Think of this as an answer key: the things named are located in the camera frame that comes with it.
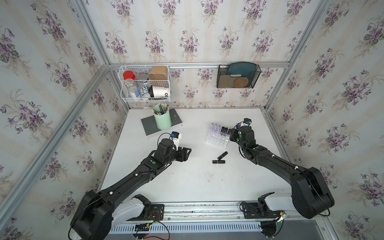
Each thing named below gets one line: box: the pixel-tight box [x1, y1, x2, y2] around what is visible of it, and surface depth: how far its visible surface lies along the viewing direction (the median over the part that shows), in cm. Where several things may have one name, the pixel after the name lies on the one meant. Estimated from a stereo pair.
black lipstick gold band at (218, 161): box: [212, 160, 226, 164], surface depth 92 cm
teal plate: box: [226, 61, 257, 88], surface depth 93 cm
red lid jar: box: [123, 70, 136, 80], surface depth 94 cm
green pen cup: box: [153, 103, 172, 131], surface depth 98 cm
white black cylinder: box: [148, 85, 170, 98], surface depth 95 cm
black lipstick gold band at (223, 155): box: [217, 151, 228, 160], surface depth 95 cm
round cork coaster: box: [233, 77, 249, 88], surface depth 100 cm
